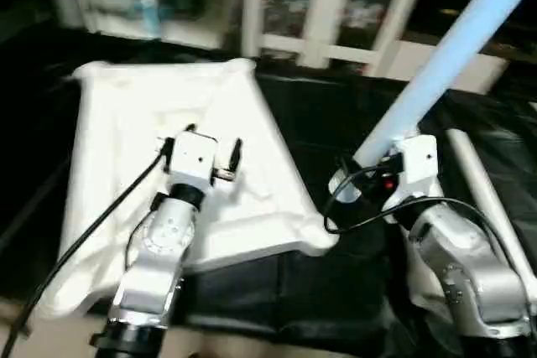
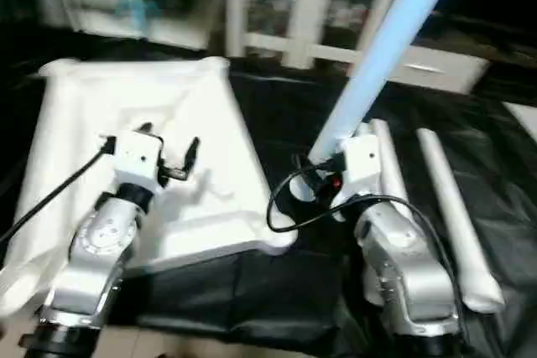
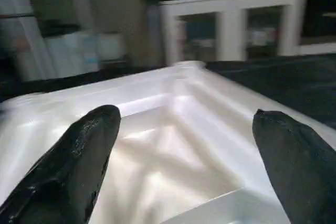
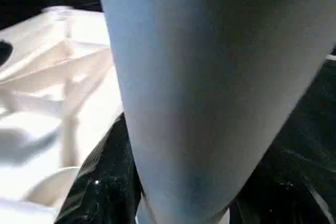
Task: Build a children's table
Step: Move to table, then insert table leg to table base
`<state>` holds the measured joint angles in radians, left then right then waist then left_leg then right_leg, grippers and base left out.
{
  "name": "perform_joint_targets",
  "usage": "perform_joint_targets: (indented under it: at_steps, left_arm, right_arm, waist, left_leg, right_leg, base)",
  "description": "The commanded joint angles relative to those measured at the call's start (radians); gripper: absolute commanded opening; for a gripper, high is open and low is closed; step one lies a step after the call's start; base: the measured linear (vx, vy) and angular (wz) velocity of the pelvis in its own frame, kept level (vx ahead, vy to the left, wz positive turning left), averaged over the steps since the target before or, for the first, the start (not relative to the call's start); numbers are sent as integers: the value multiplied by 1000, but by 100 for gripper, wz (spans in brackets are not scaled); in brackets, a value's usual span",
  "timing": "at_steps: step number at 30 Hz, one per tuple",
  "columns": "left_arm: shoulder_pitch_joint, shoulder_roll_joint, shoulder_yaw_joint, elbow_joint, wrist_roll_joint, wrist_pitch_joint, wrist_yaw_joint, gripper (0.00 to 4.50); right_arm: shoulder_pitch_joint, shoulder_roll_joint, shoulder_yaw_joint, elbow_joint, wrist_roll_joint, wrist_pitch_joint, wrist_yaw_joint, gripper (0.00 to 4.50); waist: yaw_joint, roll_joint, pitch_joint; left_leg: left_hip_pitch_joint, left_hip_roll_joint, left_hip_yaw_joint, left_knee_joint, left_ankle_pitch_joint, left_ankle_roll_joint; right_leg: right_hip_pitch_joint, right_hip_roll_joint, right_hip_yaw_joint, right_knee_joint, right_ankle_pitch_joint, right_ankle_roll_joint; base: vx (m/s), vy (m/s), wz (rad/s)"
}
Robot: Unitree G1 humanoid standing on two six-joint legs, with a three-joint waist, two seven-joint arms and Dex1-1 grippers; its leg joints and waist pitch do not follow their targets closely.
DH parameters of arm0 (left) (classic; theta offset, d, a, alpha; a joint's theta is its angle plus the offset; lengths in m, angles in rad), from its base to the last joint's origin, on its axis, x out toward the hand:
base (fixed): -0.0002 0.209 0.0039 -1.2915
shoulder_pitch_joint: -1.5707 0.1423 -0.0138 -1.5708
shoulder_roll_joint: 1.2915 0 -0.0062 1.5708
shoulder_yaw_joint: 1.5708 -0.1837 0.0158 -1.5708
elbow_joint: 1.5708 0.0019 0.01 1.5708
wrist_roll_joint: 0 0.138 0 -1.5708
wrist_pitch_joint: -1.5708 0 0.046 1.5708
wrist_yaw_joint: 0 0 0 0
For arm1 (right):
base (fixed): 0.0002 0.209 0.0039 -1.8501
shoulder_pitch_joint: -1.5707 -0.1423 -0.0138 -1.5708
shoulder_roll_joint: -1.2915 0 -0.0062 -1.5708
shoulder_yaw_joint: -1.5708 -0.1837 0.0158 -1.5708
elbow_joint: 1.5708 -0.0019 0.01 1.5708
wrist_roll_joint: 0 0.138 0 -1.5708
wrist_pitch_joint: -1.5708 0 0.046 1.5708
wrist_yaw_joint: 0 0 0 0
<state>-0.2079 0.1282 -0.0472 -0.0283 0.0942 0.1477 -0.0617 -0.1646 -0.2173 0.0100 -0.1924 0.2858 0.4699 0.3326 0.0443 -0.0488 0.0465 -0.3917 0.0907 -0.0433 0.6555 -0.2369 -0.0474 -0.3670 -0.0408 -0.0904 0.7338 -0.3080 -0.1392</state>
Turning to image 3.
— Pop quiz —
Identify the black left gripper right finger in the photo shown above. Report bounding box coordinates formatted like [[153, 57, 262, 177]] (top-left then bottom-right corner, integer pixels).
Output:
[[252, 109, 336, 224]]

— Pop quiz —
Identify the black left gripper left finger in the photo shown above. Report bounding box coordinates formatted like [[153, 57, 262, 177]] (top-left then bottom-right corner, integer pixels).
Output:
[[0, 104, 122, 224]]

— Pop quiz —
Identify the white plastic table top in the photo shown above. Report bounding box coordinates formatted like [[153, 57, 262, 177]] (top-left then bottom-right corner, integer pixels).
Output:
[[0, 60, 336, 224]]

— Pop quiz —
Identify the white drawer unit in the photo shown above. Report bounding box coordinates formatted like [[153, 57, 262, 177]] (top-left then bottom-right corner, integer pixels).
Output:
[[299, 42, 336, 57]]

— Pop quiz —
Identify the white glass-door cabinet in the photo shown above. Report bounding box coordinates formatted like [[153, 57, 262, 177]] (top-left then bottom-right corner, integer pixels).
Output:
[[159, 0, 310, 68]]

